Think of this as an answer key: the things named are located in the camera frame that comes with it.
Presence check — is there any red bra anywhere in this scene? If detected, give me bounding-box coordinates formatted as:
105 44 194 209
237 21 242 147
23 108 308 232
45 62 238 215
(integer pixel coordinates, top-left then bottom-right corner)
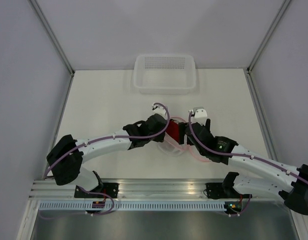
166 119 187 145

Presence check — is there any white mesh laundry bag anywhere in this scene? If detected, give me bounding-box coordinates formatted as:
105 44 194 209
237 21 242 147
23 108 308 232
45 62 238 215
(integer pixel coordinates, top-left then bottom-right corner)
157 116 211 162

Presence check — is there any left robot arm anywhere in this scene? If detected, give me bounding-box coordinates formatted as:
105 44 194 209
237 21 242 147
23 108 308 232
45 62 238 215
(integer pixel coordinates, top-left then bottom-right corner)
45 113 169 198

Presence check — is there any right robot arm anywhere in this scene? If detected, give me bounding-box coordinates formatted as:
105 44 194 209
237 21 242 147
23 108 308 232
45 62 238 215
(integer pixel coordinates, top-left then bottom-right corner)
178 119 308 216

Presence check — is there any white perforated plastic basket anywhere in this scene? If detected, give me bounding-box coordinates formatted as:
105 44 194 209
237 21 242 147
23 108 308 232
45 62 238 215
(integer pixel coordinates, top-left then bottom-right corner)
133 53 197 95

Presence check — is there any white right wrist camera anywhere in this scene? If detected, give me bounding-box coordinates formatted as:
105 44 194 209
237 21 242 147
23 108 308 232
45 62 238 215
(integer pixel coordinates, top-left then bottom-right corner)
189 107 208 120

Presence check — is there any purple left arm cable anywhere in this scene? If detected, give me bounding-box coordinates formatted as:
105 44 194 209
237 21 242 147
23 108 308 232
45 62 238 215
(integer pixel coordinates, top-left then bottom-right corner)
45 102 170 180

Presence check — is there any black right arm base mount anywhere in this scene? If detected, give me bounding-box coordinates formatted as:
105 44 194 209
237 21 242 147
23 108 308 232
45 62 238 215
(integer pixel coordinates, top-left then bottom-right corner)
204 182 249 200

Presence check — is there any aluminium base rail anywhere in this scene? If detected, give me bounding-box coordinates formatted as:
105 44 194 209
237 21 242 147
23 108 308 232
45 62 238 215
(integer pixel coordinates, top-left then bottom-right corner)
29 178 223 201

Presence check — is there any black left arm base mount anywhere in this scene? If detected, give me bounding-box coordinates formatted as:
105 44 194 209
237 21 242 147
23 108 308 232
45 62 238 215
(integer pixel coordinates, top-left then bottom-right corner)
74 182 119 199

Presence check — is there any left aluminium frame post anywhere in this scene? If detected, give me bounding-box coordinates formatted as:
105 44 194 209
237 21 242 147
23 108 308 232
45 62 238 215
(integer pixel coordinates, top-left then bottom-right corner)
28 0 76 76

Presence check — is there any aluminium frame post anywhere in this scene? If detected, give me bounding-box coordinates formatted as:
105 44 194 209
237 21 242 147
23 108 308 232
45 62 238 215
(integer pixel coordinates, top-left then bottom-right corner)
246 0 293 74
28 0 76 76

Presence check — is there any white slotted cable duct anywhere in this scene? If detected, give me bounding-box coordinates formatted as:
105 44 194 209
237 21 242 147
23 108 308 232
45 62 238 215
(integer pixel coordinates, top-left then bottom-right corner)
39 200 226 212

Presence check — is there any right aluminium frame post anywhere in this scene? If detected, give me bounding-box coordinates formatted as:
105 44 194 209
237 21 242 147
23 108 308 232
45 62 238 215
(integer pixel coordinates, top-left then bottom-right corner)
246 0 293 74

